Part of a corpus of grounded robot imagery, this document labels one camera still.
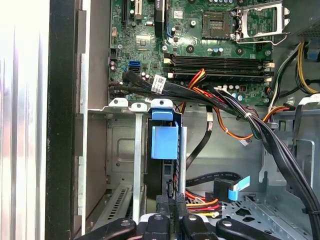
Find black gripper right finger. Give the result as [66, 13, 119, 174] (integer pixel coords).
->
[174, 192, 275, 240]

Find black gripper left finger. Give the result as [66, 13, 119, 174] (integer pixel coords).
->
[74, 194, 171, 240]

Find hard disk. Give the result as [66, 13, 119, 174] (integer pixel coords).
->
[144, 106, 188, 201]

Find metal disk bay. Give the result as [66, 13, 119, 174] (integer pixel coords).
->
[87, 97, 188, 226]

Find RAM slot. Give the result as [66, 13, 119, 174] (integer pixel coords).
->
[167, 67, 275, 77]
[163, 59, 275, 70]
[163, 53, 275, 63]
[167, 72, 273, 84]

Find long black expansion slot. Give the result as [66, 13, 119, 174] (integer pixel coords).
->
[154, 0, 167, 39]

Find white expansion slot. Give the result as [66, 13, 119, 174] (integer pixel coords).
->
[135, 0, 143, 20]

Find metal drive cage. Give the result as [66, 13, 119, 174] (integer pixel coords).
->
[258, 93, 320, 191]

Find black PC case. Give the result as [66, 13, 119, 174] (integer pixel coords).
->
[46, 0, 320, 240]

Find blue SATA port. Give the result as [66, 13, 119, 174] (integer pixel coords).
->
[127, 60, 143, 74]

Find locking lever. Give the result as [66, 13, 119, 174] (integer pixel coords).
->
[235, 31, 291, 47]

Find green motherboard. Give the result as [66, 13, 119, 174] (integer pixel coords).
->
[108, 0, 276, 106]

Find CPU socket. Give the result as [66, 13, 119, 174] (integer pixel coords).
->
[201, 9, 232, 41]

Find silver socket cover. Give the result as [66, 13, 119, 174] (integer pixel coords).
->
[234, 1, 291, 42]

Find blue drive cage latch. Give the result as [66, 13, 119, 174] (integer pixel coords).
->
[306, 41, 320, 60]

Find grey power supply unit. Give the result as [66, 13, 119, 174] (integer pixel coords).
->
[282, 0, 320, 39]

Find red yellow disk power wire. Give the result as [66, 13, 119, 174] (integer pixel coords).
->
[184, 190, 223, 219]

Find black wire with blue tab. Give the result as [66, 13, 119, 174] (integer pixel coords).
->
[186, 171, 251, 202]

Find black flat cable white label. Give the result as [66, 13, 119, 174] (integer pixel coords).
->
[185, 105, 214, 171]

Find red orange wire bundle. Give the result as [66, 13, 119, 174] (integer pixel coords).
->
[178, 68, 291, 141]

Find black sleeved cable bundle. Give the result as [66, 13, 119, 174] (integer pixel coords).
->
[108, 70, 320, 226]

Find yellow and black power wires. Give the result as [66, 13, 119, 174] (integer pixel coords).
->
[268, 41, 320, 111]

